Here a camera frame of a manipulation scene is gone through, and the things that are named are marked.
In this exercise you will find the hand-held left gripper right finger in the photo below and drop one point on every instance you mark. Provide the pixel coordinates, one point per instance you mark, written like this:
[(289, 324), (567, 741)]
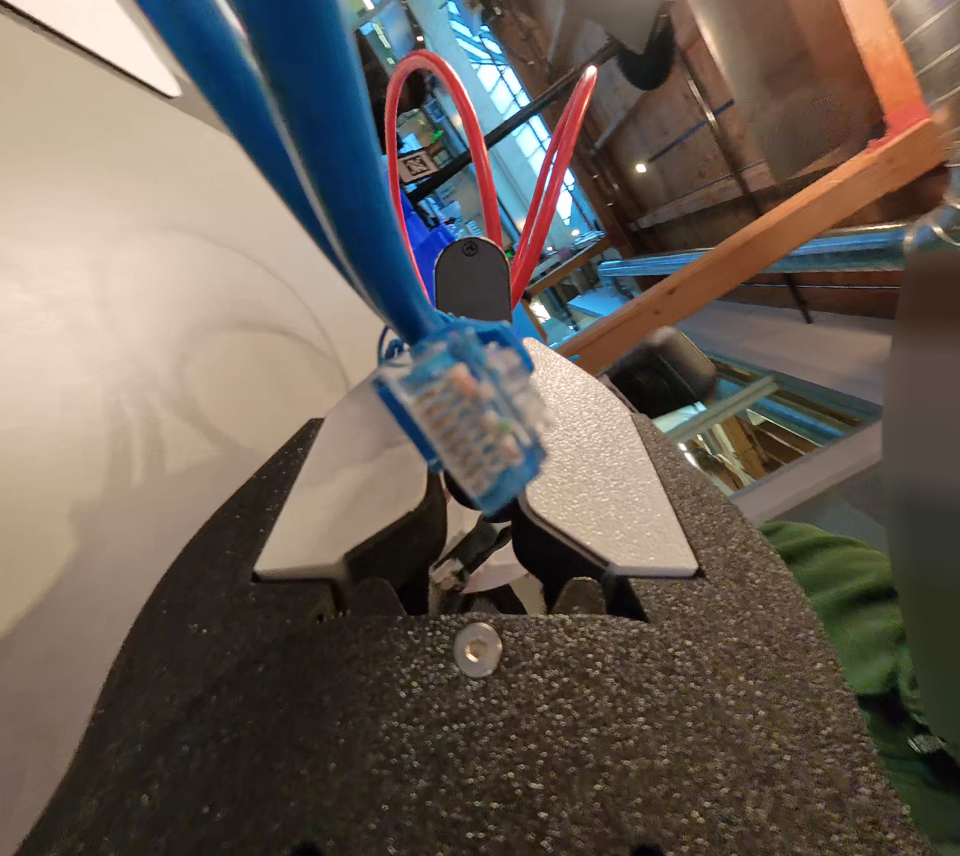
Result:
[(607, 474)]

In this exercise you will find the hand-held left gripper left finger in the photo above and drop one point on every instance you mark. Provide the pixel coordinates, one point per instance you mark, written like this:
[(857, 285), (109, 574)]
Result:
[(337, 496)]

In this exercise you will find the black boom pole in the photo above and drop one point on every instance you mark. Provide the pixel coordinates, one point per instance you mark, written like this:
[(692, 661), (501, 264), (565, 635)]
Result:
[(525, 115)]

